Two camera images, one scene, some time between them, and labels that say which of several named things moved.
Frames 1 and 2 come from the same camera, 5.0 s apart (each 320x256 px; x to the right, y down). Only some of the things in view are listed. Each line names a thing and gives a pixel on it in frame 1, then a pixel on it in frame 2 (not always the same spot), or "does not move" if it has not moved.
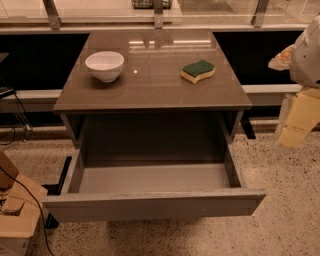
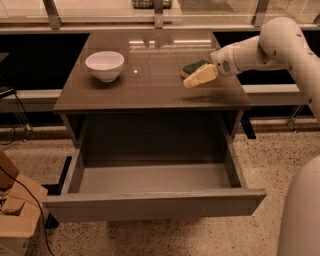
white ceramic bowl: (106, 66) does not move
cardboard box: (20, 220) does not move
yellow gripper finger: (302, 116) -> (225, 63)
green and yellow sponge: (194, 73) does not move
